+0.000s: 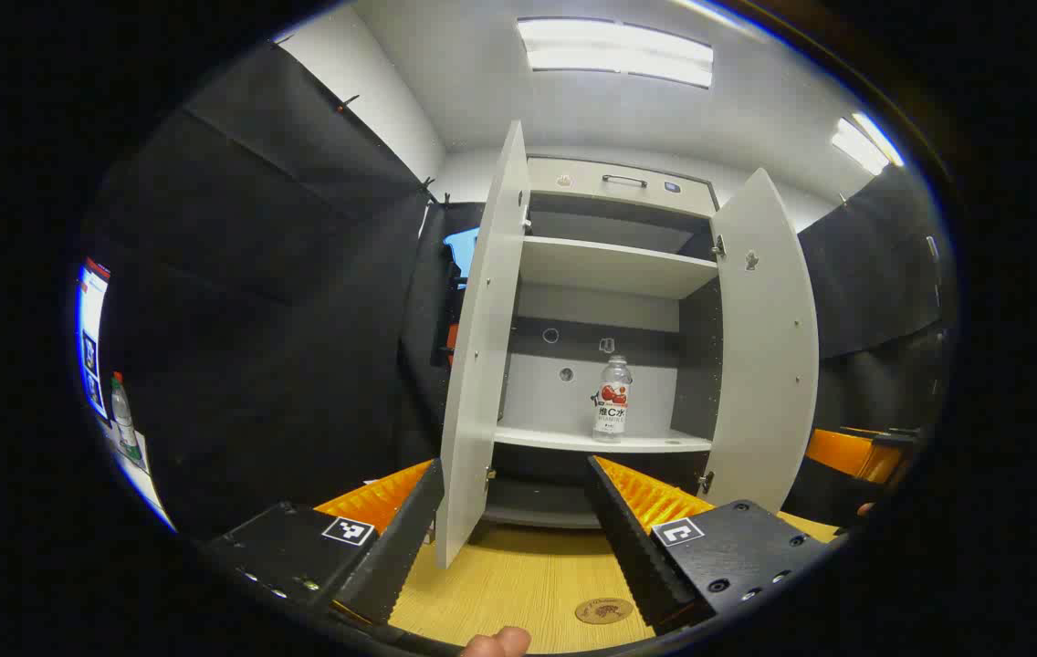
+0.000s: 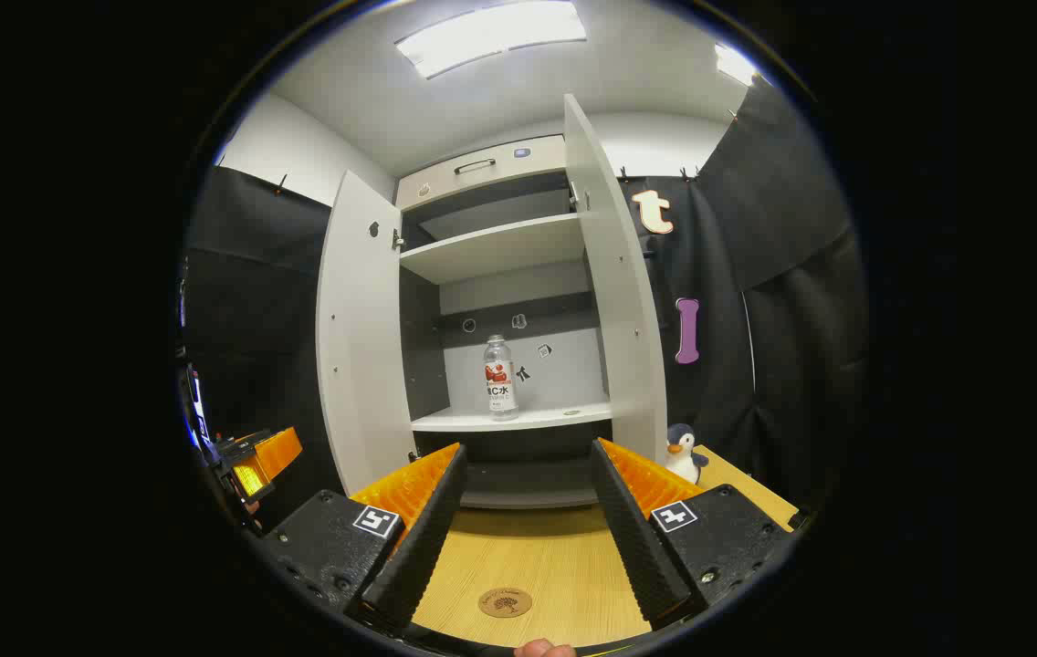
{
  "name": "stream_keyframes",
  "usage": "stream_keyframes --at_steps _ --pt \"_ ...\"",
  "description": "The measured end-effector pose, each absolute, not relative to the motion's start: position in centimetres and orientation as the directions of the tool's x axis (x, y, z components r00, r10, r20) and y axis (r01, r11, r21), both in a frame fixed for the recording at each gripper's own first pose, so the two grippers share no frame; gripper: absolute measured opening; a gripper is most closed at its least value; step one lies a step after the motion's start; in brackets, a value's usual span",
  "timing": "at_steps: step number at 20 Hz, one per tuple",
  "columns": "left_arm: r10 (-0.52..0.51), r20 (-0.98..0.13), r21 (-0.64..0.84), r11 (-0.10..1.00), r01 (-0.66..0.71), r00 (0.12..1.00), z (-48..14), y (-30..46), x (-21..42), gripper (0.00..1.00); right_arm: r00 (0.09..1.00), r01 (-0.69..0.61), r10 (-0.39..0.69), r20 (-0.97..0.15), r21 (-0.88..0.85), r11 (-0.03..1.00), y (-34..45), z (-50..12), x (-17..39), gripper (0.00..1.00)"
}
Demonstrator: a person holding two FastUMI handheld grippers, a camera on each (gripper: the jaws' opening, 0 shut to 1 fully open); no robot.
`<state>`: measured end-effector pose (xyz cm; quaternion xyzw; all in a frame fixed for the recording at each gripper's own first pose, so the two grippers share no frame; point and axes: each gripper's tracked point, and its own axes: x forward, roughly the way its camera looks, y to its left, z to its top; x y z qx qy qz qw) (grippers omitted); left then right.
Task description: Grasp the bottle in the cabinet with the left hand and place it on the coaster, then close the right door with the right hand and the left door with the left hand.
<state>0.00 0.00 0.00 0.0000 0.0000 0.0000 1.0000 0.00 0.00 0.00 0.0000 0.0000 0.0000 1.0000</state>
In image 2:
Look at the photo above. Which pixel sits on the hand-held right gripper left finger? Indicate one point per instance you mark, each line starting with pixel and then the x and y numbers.
pixel 423 538

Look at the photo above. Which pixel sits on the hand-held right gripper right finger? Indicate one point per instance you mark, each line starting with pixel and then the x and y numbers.
pixel 633 538

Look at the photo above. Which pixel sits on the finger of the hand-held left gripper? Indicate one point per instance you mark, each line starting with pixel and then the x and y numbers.
pixel 277 452

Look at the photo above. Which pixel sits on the round wooden coaster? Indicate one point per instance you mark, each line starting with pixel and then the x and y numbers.
pixel 505 602

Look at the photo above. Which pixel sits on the white cabinet door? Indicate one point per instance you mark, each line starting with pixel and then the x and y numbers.
pixel 623 301
pixel 359 347

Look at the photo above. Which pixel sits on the clear plastic bottle red label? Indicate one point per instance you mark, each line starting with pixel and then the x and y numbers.
pixel 500 388

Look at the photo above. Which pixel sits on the white and grey cabinet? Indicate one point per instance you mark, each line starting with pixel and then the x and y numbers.
pixel 500 246

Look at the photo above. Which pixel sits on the grey cabinet drawer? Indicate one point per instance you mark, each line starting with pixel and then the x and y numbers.
pixel 528 164

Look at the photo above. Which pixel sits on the penguin plush toy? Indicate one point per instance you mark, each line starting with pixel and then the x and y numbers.
pixel 685 453

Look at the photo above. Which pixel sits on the black backdrop cloth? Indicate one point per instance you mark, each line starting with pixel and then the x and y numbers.
pixel 783 319

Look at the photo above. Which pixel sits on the long ceiling light panel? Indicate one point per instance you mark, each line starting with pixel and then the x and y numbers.
pixel 491 36

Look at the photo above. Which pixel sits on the small ceiling light panel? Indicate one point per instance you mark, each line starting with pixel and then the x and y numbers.
pixel 736 64

